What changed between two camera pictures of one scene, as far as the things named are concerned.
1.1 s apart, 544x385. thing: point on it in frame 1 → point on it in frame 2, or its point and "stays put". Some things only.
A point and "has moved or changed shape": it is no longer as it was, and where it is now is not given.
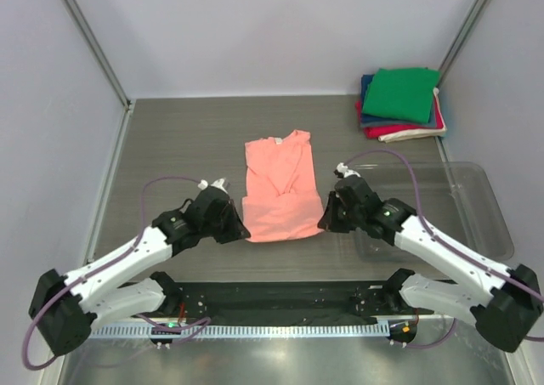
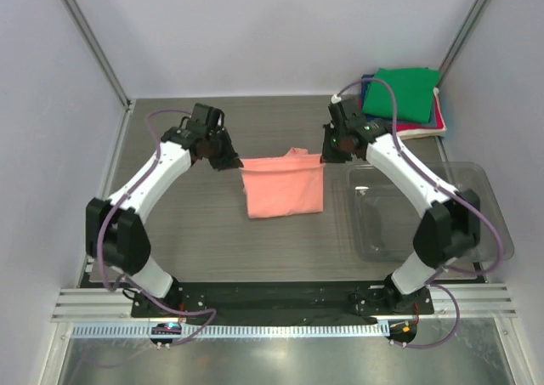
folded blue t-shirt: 365,80 stays put
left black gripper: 237,229 → 229,159
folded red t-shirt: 376,132 stays put
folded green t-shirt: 402,93 stays put
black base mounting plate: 292,302 stays put
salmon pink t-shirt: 281,199 has moved or changed shape
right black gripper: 330,222 → 329,155
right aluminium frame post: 453,51 stays put
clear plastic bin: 458,197 stays put
